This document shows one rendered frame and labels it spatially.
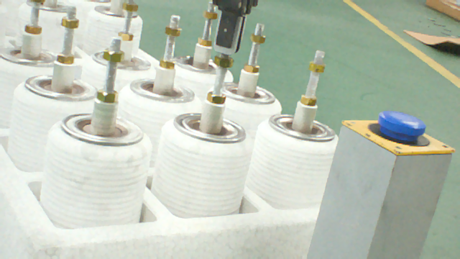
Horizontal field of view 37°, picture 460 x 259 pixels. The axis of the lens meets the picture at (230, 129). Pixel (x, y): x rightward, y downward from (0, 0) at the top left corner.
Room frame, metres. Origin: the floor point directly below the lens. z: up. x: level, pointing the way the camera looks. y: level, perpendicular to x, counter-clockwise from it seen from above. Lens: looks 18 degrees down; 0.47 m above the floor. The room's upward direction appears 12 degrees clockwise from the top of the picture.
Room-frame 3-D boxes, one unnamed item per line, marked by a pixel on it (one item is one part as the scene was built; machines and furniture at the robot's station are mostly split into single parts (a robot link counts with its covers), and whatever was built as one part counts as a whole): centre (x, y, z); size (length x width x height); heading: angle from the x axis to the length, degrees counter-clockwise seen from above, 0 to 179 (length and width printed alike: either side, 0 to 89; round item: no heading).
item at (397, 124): (0.56, -0.14, 0.32); 0.04 x 0.04 x 0.02
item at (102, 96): (0.59, 0.12, 0.29); 0.02 x 0.02 x 0.01; 86
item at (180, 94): (0.76, 0.09, 0.25); 0.08 x 0.08 x 0.01
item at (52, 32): (1.11, 0.33, 0.16); 0.10 x 0.10 x 0.18
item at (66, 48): (0.69, 0.18, 0.30); 0.01 x 0.01 x 0.08; 40
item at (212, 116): (0.66, 0.02, 0.26); 0.02 x 0.02 x 0.03
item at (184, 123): (0.66, 0.02, 0.25); 0.08 x 0.08 x 0.01
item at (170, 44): (0.76, 0.09, 0.30); 0.01 x 0.01 x 0.08; 0
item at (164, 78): (0.76, 0.09, 0.26); 0.02 x 0.02 x 0.03
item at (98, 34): (1.18, 0.24, 0.16); 0.10 x 0.10 x 0.18
